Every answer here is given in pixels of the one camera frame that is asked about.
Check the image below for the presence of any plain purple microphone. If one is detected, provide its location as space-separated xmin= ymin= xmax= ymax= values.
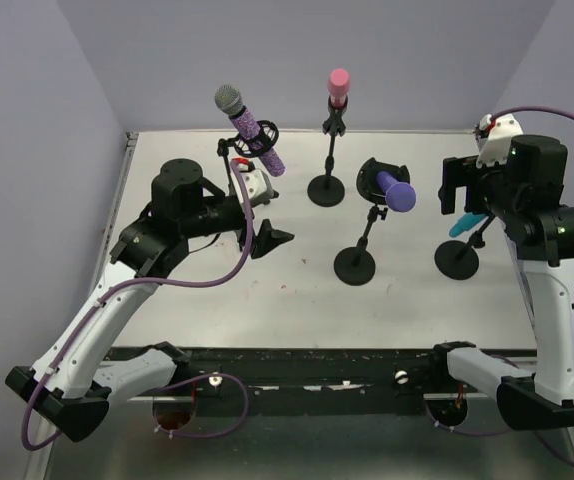
xmin=376 ymin=171 xmax=416 ymax=213

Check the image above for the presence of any black shock-mount desk stand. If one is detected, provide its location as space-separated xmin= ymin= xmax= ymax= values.
xmin=333 ymin=158 xmax=411 ymax=286

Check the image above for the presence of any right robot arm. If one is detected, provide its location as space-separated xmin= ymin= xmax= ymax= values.
xmin=426 ymin=135 xmax=574 ymax=431

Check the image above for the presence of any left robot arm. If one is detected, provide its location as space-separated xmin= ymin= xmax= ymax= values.
xmin=5 ymin=158 xmax=293 ymax=451

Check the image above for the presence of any teal microphone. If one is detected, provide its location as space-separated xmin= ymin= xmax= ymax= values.
xmin=448 ymin=213 xmax=487 ymax=238

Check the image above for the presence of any black right round-base stand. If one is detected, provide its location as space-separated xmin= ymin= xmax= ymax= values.
xmin=434 ymin=215 xmax=495 ymax=281

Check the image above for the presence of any black round-base clip stand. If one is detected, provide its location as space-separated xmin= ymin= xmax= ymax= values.
xmin=307 ymin=95 xmax=348 ymax=208

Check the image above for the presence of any purple glitter microphone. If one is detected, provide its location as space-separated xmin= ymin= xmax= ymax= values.
xmin=214 ymin=84 xmax=286 ymax=177

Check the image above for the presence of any pink microphone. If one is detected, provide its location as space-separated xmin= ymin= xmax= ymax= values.
xmin=327 ymin=68 xmax=351 ymax=108

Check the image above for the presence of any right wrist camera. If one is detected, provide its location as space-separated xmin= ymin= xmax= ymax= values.
xmin=473 ymin=114 xmax=523 ymax=169

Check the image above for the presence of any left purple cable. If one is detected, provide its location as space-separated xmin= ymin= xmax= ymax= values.
xmin=21 ymin=167 xmax=258 ymax=453

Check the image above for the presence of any black tripod shock-mount stand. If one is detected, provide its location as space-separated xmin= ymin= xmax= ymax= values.
xmin=217 ymin=114 xmax=286 ymax=194

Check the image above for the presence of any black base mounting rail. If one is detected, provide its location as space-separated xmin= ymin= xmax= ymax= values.
xmin=131 ymin=345 xmax=538 ymax=417

